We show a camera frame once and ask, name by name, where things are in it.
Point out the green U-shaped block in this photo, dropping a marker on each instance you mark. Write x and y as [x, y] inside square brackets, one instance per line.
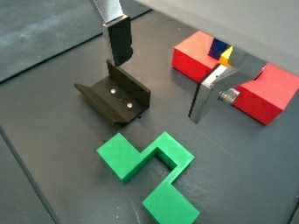
[163, 156]

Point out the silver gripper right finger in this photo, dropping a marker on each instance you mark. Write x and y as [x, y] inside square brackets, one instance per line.
[223, 78]

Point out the black channel fixture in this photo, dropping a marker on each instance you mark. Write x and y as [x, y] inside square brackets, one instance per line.
[119, 96]

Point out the yellow bar block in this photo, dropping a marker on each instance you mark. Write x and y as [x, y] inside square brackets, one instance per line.
[224, 57]

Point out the red base board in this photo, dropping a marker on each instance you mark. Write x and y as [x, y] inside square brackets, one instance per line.
[263, 96]

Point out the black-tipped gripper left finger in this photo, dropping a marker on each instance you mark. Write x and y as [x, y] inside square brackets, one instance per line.
[116, 28]

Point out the dark blue post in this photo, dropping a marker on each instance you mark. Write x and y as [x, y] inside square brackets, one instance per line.
[218, 48]

